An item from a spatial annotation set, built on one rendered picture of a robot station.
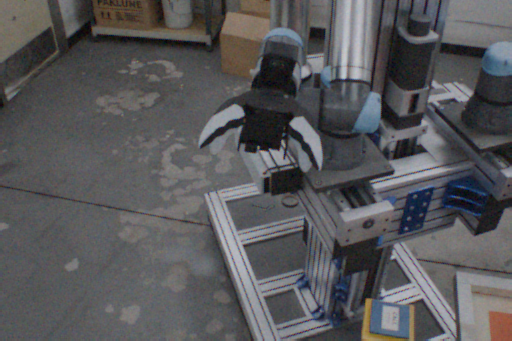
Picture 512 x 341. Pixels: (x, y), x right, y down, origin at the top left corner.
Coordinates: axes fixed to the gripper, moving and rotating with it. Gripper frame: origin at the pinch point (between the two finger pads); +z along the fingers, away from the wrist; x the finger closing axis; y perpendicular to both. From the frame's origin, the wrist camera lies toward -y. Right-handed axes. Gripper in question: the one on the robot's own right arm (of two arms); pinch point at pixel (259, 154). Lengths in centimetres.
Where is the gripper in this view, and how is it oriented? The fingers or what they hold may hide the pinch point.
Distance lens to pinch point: 60.7
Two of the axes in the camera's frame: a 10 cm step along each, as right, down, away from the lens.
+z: -1.3, 6.1, -7.8
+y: -1.3, 7.7, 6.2
